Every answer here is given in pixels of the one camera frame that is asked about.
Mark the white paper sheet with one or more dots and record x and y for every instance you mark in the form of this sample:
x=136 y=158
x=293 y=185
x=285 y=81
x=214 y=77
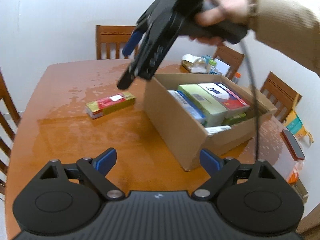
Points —
x=222 y=67

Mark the wooden chair far left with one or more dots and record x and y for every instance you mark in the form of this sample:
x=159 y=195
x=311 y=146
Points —
x=111 y=35

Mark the person's right hand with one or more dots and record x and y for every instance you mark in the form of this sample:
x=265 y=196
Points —
x=236 y=11

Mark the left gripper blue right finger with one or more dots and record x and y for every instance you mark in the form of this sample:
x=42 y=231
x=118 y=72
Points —
x=210 y=162

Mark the green lid white bottle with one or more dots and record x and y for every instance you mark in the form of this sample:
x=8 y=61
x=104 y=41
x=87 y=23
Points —
x=212 y=66

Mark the red blue white medicine box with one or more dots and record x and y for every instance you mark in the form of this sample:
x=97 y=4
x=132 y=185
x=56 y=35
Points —
x=231 y=101

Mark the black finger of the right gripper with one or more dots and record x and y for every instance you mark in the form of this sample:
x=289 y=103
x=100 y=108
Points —
x=132 y=43
x=128 y=77

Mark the green tea box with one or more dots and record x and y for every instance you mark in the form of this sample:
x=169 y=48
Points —
x=214 y=112

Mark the white tube in carton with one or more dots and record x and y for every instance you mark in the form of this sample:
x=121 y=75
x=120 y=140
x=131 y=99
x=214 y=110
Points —
x=217 y=129

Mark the teal small box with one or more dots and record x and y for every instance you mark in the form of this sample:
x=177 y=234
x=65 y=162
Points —
x=206 y=58

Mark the orange cap tube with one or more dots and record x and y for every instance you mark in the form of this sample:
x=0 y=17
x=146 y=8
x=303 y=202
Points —
x=236 y=77

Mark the light green box in carton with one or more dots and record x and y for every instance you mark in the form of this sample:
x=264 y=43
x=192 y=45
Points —
x=235 y=119

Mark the wooden chair far right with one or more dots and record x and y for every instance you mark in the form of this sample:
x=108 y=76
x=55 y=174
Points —
x=231 y=57

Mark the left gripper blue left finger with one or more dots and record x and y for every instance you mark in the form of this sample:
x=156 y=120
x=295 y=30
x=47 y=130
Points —
x=104 y=162

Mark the wooden chair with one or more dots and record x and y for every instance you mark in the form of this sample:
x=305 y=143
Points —
x=14 y=114
x=231 y=57
x=283 y=97
x=111 y=35

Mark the wooden chair near left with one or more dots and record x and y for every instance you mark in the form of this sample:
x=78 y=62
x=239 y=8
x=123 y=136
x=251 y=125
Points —
x=14 y=114

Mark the red gold box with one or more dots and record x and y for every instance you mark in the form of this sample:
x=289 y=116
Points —
x=108 y=105

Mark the beige sleeve right forearm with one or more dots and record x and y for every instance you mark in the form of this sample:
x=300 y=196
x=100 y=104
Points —
x=288 y=26

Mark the wooden chair right side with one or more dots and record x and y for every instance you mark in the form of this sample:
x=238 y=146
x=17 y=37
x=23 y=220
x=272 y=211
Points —
x=283 y=97

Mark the yellow teal paper bag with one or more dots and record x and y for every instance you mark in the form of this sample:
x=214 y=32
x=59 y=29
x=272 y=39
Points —
x=294 y=124

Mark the white papers under phone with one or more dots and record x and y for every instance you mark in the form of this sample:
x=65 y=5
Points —
x=284 y=163

